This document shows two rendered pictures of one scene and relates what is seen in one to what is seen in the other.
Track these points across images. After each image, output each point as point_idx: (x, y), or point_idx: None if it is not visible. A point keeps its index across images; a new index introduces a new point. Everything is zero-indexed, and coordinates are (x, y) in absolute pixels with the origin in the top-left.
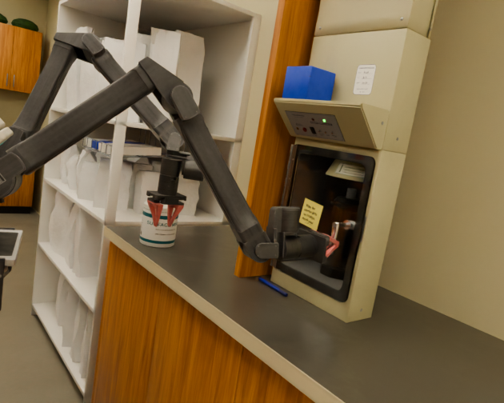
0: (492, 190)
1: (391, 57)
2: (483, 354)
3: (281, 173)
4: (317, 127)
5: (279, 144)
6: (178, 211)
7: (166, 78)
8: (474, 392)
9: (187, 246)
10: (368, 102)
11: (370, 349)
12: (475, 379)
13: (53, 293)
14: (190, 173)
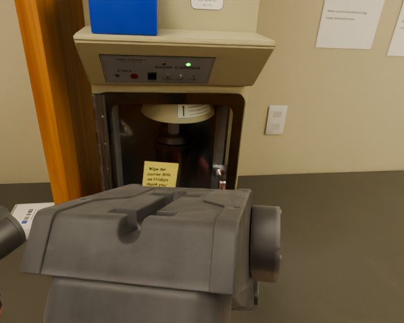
0: None
1: None
2: (286, 198)
3: (72, 136)
4: (165, 72)
5: (63, 99)
6: None
7: (247, 231)
8: (339, 240)
9: None
10: (220, 22)
11: (279, 265)
12: (322, 227)
13: None
14: (0, 257)
